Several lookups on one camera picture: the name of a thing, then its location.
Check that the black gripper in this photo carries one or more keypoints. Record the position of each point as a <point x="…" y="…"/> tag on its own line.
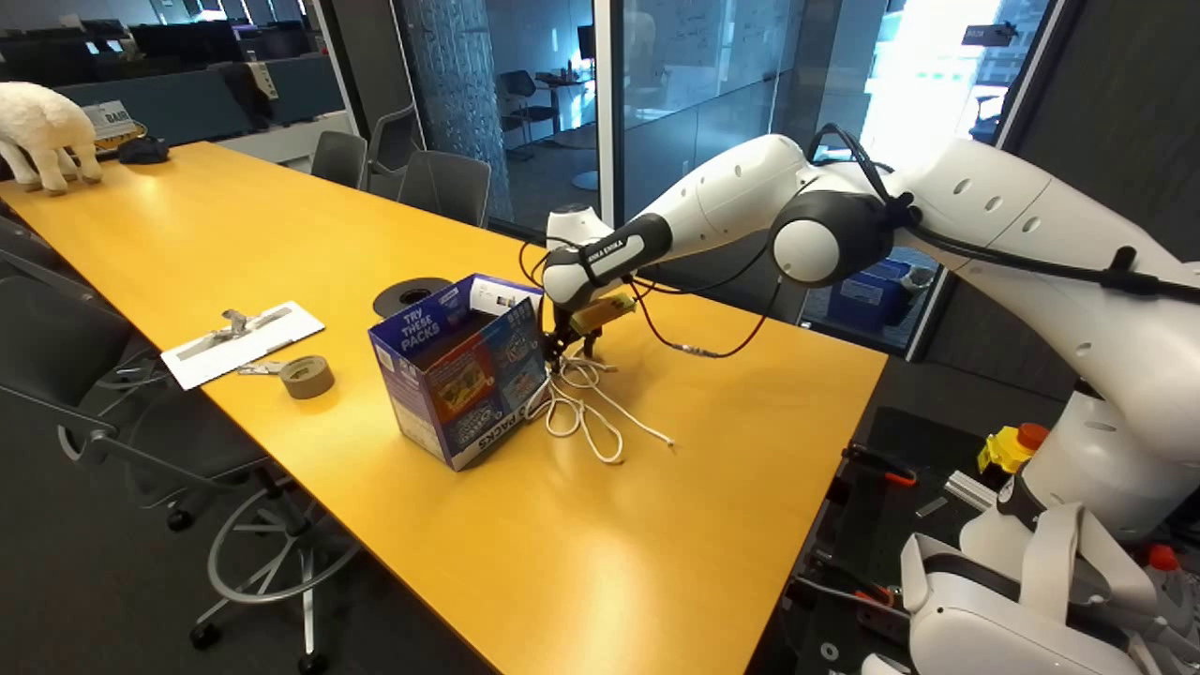
<point x="587" y="313"/>

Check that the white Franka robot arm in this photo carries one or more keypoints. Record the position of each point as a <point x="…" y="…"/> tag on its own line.
<point x="999" y="226"/>

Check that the blue cardboard snack box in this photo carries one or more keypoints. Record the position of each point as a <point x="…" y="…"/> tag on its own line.
<point x="463" y="378"/>

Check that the blue storage bin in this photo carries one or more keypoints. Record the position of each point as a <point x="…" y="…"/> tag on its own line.
<point x="876" y="293"/>

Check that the yellow red emergency stop button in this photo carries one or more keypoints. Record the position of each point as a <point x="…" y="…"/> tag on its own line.
<point x="1011" y="449"/>

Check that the small black table object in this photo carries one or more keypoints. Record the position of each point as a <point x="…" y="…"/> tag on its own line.
<point x="146" y="151"/>

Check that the white VR headset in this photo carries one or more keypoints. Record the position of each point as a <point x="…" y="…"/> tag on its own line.
<point x="999" y="613"/>

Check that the black swivel chair chrome base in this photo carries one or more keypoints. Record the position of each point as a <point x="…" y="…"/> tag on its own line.
<point x="78" y="378"/>

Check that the white name card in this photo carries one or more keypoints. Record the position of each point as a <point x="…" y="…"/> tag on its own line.
<point x="113" y="121"/>

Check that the white plush toy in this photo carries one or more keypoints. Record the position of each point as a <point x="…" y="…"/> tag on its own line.
<point x="43" y="124"/>

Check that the grey duct tape roll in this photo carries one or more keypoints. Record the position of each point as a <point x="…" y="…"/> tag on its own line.
<point x="307" y="378"/>

